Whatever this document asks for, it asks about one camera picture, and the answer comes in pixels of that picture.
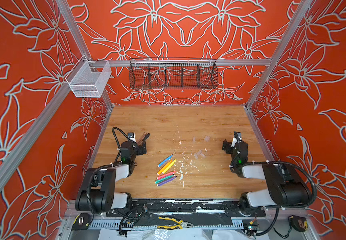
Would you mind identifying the yellow handled pliers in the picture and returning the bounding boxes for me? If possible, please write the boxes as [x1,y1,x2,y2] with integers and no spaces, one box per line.
[157,217,194,230]

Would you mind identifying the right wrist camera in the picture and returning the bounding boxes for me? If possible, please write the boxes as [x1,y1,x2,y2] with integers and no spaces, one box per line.
[231,135,241,149]

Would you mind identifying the purple highlighter pen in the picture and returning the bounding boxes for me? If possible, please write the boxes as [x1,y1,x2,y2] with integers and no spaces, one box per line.
[157,176,176,187]

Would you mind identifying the orange highlighter pen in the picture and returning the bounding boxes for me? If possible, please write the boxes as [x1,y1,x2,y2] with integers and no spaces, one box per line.
[157,161,171,175]

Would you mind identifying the white mesh basket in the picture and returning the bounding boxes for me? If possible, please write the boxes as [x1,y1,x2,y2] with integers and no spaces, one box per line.
[65,56,112,98]

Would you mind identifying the black wire basket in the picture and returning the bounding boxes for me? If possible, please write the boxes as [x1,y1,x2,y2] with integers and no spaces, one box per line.
[129,57,219,90]

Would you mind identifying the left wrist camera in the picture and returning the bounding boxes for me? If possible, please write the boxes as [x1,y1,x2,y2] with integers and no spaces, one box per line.
[128,132,136,142]

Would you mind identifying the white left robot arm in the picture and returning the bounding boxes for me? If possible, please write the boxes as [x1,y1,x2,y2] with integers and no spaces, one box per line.
[75,127,150,215]

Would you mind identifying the tape measure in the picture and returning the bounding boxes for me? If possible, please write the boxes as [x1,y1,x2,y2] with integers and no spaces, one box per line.
[288,216,308,232]
[72,213,94,231]

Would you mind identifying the blue highlighter pen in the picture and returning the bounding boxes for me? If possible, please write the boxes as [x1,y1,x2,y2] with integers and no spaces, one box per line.
[157,155,173,168]

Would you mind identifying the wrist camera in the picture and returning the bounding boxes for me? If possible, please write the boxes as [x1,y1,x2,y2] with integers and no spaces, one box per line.
[231,135,241,149]
[128,132,136,142]

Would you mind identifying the pink highlighter pen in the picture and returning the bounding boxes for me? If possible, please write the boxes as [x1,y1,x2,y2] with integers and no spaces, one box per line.
[157,171,176,180]

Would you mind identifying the grey cable duct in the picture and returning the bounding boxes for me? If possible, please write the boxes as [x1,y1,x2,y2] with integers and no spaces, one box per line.
[87,218,244,231]

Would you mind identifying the yellow highlighter pen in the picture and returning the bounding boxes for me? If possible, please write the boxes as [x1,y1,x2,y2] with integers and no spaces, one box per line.
[162,159,176,174]

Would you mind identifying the right tape measure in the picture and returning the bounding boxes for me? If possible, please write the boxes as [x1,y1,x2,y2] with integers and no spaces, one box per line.
[288,216,308,232]

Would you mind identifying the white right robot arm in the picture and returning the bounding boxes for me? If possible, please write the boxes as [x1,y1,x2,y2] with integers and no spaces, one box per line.
[222,131,317,216]

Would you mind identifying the left tape measure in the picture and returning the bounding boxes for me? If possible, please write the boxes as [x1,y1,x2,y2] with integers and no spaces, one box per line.
[72,213,94,231]

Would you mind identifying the green highlighter pen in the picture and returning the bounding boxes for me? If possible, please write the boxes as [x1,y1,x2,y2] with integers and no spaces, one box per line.
[155,175,176,184]

